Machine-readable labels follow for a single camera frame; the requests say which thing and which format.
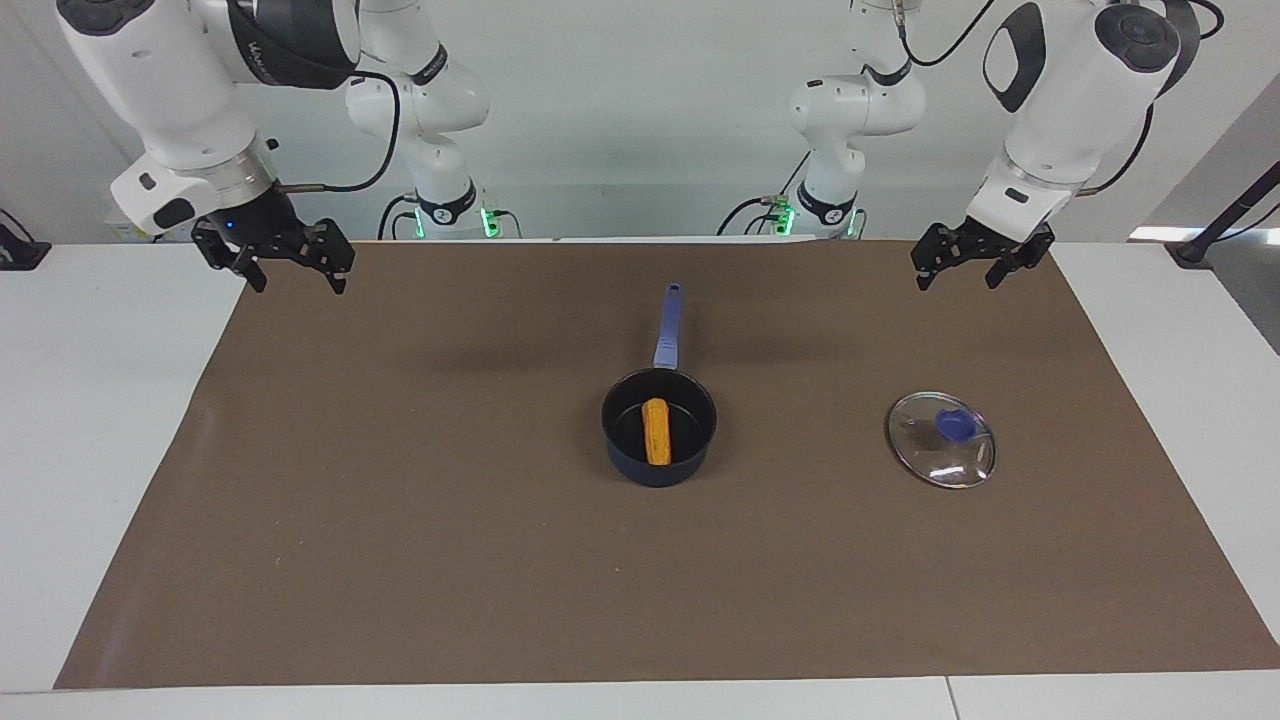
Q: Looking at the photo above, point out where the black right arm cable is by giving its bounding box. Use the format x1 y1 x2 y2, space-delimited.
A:
271 67 404 194

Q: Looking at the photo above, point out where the black base cable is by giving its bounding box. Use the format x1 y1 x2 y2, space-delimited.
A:
376 192 423 242
714 178 803 239

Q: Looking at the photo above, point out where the black pole stand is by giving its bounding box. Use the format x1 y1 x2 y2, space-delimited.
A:
1164 160 1280 267

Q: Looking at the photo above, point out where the brown table mat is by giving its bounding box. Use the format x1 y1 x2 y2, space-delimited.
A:
55 238 1280 691

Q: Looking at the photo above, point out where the glass lid with purple knob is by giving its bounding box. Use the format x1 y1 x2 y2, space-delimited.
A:
887 390 999 491

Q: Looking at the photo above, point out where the black clamp mount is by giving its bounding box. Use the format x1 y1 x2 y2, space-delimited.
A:
0 207 53 272

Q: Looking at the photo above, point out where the dark pot with purple handle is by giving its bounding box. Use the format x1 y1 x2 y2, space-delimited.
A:
601 283 719 489

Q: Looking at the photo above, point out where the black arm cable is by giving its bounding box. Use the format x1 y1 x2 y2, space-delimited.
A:
1074 99 1159 199
271 67 404 194

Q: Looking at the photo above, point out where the orange corn cob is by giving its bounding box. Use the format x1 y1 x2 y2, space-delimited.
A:
641 397 674 468

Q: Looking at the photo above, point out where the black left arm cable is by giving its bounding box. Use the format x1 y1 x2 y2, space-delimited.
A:
1074 99 1159 199

